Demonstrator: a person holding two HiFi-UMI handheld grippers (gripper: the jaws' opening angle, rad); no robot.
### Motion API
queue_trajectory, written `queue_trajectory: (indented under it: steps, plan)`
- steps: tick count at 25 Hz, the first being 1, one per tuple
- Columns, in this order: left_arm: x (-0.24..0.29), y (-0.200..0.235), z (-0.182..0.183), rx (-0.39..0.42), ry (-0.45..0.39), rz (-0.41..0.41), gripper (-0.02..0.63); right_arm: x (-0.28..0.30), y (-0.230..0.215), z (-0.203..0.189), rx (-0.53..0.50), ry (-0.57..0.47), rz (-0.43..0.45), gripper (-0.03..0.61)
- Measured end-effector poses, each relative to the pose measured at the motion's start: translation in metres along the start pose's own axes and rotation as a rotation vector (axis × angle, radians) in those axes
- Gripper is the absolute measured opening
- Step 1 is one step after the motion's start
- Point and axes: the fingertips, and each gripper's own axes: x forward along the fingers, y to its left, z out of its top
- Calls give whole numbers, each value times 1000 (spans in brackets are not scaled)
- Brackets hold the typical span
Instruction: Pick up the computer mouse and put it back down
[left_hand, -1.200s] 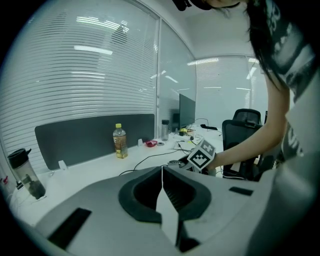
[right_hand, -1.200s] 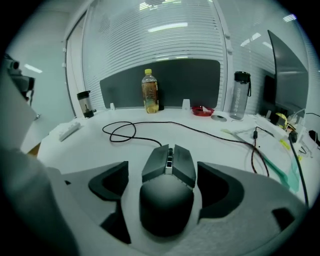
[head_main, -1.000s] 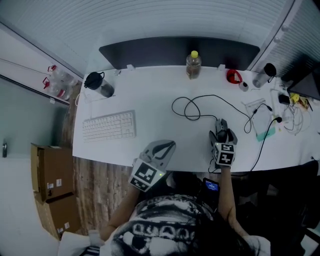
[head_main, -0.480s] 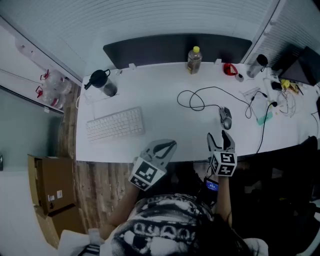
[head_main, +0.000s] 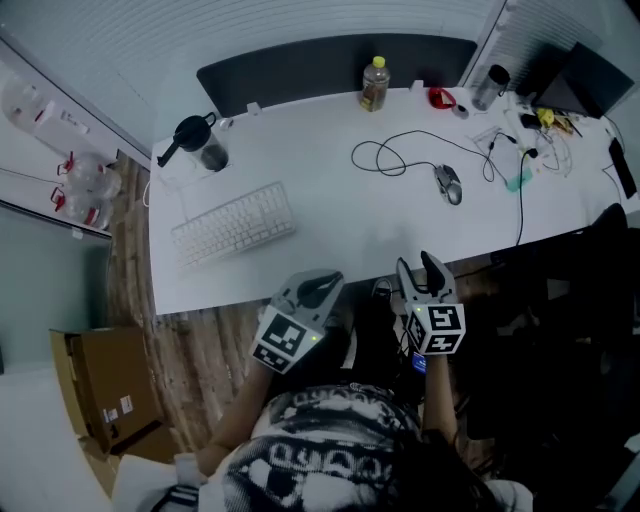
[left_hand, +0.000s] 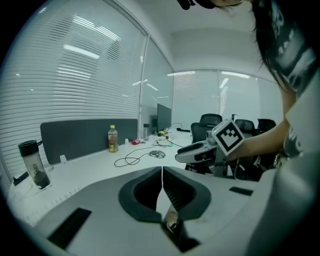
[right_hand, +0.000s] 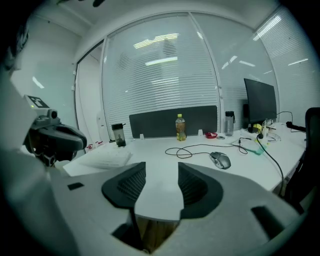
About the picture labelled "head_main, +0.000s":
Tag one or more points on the clear bottle with black lid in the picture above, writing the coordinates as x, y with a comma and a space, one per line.
490, 87

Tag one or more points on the tea bottle with yellow cap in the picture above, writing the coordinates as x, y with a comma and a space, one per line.
375, 87

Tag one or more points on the white divider bracket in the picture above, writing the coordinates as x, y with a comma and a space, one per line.
254, 109
416, 85

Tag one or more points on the dark desk divider panel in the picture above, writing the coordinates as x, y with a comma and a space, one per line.
300, 70

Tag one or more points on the person's right forearm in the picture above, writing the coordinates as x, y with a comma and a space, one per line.
440, 395

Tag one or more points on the black office chair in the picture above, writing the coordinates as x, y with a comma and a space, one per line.
575, 325

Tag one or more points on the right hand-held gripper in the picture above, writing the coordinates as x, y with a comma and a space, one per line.
435, 327

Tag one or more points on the closed brown cardboard box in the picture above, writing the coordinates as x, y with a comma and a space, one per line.
150, 445

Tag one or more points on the black power adapter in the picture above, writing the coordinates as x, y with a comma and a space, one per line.
529, 120

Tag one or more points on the black lidded tumbler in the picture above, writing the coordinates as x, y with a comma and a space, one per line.
207, 150

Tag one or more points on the open brown cardboard box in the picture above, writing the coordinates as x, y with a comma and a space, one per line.
120, 380

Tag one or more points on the small round grey gadget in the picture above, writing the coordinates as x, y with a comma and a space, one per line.
226, 124

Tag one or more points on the person's left forearm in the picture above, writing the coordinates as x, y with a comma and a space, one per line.
240, 410

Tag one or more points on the black monitor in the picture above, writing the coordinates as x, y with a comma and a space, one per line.
585, 80

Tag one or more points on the red plastic gadget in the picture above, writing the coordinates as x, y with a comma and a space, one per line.
440, 97

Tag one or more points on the teal pad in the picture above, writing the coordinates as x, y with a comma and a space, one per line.
517, 182

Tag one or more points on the white water dispenser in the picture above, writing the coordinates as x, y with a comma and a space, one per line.
50, 120

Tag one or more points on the small round grey object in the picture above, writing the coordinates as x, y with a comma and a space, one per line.
461, 111

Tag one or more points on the black flat tablet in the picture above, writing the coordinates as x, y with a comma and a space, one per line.
624, 167

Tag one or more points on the small yellow object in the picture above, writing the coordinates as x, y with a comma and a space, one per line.
546, 116

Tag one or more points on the small black flat device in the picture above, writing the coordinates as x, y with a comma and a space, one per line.
166, 155

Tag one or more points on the person's patterned shirt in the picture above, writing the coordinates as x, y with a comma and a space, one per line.
325, 440

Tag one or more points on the white keyboard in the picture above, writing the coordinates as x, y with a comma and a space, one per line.
235, 225

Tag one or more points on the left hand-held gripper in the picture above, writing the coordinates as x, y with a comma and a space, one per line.
282, 340

